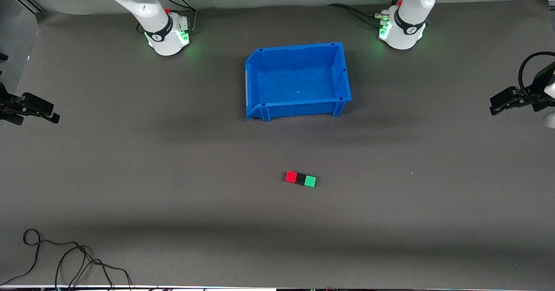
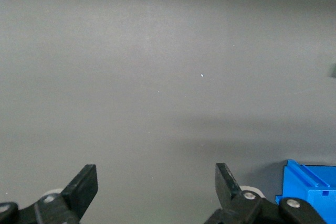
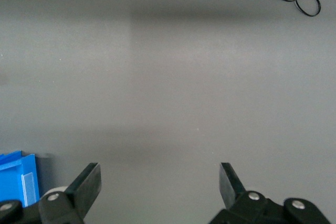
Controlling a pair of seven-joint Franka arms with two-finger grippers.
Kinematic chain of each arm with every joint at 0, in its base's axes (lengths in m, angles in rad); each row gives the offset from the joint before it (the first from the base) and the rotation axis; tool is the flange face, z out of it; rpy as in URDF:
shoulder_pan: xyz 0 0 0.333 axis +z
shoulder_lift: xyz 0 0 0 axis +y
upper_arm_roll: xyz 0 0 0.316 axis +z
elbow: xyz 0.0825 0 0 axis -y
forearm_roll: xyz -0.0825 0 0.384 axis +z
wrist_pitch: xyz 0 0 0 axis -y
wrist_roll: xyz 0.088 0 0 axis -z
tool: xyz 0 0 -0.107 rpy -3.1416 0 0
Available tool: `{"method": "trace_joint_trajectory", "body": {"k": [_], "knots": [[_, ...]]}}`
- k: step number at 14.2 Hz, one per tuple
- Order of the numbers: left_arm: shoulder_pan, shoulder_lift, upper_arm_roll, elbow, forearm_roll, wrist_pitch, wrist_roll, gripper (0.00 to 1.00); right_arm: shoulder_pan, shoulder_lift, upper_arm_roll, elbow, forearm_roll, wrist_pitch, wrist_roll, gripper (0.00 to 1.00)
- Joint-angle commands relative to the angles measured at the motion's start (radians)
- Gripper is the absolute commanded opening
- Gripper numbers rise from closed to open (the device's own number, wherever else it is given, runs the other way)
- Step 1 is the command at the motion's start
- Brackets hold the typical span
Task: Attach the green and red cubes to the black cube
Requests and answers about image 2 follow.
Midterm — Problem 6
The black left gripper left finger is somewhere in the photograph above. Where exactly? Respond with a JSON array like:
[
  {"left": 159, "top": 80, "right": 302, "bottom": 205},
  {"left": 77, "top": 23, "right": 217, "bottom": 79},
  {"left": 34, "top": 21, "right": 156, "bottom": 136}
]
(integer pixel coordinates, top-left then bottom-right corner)
[{"left": 0, "top": 164, "right": 99, "bottom": 224}]

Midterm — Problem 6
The dark grey table mat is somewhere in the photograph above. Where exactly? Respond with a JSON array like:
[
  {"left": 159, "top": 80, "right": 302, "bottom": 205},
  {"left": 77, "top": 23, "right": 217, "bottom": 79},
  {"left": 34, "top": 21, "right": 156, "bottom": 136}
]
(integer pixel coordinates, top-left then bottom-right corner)
[{"left": 0, "top": 0, "right": 336, "bottom": 224}]

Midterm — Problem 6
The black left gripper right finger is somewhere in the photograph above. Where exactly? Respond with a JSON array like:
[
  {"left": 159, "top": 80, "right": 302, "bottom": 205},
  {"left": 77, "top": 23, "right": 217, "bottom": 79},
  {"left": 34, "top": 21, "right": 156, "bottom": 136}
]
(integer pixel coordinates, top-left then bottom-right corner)
[{"left": 203, "top": 163, "right": 328, "bottom": 224}]

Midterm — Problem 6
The blue plastic storage bin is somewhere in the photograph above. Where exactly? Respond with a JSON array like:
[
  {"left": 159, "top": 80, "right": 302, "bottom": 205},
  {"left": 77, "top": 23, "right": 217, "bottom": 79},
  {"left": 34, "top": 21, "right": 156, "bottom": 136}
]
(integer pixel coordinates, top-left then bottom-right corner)
[{"left": 275, "top": 158, "right": 336, "bottom": 224}]

